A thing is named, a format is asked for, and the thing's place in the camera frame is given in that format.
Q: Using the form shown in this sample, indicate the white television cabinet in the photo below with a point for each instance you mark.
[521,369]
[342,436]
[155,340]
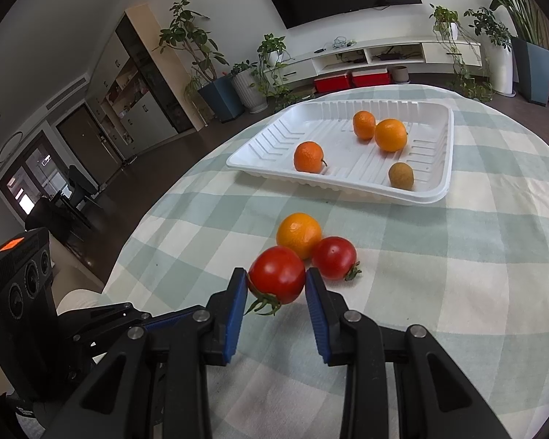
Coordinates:
[439,52]

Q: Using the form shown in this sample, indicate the red tomato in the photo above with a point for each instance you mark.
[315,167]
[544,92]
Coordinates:
[277,274]
[333,256]

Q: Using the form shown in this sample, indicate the large orange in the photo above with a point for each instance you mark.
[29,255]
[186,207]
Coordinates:
[390,135]

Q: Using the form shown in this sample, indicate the small orange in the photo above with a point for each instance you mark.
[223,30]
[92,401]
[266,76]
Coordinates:
[363,125]

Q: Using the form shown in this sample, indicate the tall plant in grey-blue pot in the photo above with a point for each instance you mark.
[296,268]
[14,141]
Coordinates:
[533,71]

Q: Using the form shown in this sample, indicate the checked green white tablecloth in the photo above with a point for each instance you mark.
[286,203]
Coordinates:
[439,260]

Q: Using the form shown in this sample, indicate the black set-top box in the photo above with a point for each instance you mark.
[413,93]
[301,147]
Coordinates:
[389,56]

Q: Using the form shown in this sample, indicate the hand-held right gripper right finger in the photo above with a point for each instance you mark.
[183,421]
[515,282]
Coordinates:
[314,315]

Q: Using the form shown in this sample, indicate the brown kiwi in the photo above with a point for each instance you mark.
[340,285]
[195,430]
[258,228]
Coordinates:
[400,176]

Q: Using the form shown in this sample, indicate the dark table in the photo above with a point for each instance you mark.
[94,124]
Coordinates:
[50,215]

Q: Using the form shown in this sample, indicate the leafy plant in navy pot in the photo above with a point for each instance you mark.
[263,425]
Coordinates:
[222,98]

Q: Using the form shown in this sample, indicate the bushy plant in tall white pot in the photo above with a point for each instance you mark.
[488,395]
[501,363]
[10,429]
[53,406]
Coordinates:
[501,68]

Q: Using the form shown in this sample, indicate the white plastic tray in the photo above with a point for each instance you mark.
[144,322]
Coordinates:
[347,164]

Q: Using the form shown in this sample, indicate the orange with stem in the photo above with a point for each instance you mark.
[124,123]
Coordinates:
[309,157]

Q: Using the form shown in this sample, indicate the trailing plant in white vase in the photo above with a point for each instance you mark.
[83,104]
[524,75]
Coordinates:
[446,18]
[271,52]

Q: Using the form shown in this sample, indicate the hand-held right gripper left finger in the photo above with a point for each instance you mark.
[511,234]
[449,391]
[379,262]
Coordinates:
[235,315]

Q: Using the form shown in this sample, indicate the black chair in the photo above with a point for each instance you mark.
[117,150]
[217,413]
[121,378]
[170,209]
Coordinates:
[82,185]

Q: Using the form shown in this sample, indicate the wooden display cabinet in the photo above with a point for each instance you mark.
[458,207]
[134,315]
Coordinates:
[151,96]

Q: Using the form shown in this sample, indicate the plant in white ribbed pot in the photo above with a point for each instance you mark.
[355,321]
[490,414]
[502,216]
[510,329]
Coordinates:
[251,91]

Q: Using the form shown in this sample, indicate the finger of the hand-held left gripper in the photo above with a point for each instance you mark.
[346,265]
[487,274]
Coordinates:
[96,343]
[164,322]

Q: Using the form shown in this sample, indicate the dark framed glass door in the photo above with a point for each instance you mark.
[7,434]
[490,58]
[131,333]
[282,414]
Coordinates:
[32,183]

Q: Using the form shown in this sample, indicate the dark entrance door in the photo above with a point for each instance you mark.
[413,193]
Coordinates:
[89,139]

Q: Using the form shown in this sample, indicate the round beige pot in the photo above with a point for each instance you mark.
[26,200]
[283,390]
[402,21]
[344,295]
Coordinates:
[399,74]

